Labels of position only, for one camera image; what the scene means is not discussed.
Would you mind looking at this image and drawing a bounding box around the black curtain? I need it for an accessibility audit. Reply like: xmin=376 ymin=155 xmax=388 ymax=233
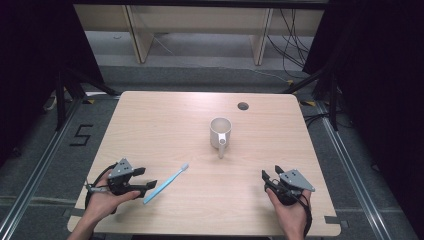
xmin=0 ymin=0 xmax=105 ymax=164
xmin=302 ymin=0 xmax=424 ymax=234

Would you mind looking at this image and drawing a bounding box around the person's left hand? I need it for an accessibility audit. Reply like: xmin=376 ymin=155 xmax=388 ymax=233
xmin=83 ymin=173 xmax=142 ymax=225

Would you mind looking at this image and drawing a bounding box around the silver cable plug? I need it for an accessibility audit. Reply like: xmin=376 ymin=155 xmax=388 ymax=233
xmin=84 ymin=181 xmax=110 ymax=195

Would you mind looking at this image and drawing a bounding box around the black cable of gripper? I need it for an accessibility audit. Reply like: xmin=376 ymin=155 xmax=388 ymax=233
xmin=84 ymin=162 xmax=118 ymax=214
xmin=292 ymin=193 xmax=314 ymax=238

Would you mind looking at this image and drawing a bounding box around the black metal stand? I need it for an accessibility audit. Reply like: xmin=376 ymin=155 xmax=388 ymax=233
xmin=54 ymin=66 xmax=121 ymax=132
xmin=282 ymin=63 xmax=340 ymax=132

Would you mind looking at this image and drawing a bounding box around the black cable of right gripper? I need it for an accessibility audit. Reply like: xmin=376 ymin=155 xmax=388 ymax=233
xmin=292 ymin=193 xmax=314 ymax=238

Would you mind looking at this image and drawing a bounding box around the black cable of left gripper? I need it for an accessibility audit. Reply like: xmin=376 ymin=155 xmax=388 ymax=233
xmin=84 ymin=162 xmax=118 ymax=214

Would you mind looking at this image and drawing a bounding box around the beige wooden desk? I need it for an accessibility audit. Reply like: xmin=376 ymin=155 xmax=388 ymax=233
xmin=73 ymin=4 xmax=326 ymax=66

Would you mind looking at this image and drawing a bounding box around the black tape floor mark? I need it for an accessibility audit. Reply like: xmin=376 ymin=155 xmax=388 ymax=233
xmin=69 ymin=124 xmax=94 ymax=147

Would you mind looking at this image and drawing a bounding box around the metal floor rail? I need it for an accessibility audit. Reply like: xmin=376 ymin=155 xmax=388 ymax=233
xmin=315 ymin=99 xmax=394 ymax=240
xmin=0 ymin=98 xmax=84 ymax=240

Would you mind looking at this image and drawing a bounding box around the thin white floor cable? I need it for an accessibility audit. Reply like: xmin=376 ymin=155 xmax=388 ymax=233
xmin=153 ymin=35 xmax=288 ymax=83

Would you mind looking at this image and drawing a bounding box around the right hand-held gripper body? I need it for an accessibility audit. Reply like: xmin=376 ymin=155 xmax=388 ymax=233
xmin=266 ymin=169 xmax=316 ymax=207

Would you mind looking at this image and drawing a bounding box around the bundle of black cables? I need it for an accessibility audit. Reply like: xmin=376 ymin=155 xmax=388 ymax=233
xmin=266 ymin=8 xmax=315 ymax=80

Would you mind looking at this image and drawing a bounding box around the light blue toothbrush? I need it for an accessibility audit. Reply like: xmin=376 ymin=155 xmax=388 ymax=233
xmin=142 ymin=162 xmax=190 ymax=205

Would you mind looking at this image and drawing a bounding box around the person's right hand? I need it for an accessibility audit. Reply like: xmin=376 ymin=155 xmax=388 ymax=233
xmin=266 ymin=189 xmax=312 ymax=233

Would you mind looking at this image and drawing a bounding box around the white cup with holder tube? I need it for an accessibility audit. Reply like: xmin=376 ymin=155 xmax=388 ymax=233
xmin=209 ymin=116 xmax=233 ymax=160

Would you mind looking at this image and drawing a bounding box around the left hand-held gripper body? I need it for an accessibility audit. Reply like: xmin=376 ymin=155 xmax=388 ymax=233
xmin=107 ymin=157 xmax=143 ymax=198

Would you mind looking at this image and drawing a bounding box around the thick white cable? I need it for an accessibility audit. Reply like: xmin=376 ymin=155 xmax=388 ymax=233
xmin=42 ymin=94 xmax=58 ymax=112

